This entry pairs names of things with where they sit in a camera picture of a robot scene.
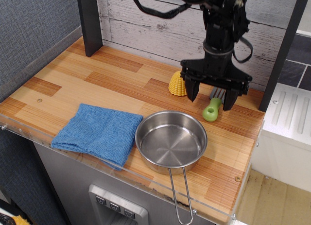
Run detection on dark right upright post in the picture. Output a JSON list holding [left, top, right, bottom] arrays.
[[259, 0, 308, 112]]

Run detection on white ridged appliance top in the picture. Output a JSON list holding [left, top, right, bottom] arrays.
[[263, 83, 311, 145]]

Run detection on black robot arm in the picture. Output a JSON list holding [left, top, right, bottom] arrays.
[[181, 0, 253, 111]]

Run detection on dark upright post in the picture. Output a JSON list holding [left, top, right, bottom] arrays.
[[259, 0, 308, 112], [77, 0, 103, 57]]

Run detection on dark left upright post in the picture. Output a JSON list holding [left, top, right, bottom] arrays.
[[77, 0, 103, 57]]

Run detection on yellow toy corn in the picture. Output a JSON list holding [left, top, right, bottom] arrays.
[[168, 71, 187, 97]]

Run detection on yellow object at bottom left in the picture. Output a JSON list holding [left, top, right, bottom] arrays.
[[12, 216, 30, 225]]

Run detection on steel pan with wire handle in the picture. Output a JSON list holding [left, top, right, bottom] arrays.
[[135, 110, 208, 224]]

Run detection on green handled grey spatula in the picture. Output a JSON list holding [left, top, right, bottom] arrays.
[[202, 87, 225, 122]]

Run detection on blue folded cloth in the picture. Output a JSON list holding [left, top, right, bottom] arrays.
[[51, 104, 143, 171]]

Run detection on grey control panel with buttons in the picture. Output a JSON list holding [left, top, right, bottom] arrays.
[[88, 184, 149, 225]]

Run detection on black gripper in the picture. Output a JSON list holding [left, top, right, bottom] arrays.
[[181, 50, 252, 111]]

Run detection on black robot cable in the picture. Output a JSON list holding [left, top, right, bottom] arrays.
[[130, 0, 192, 19]]

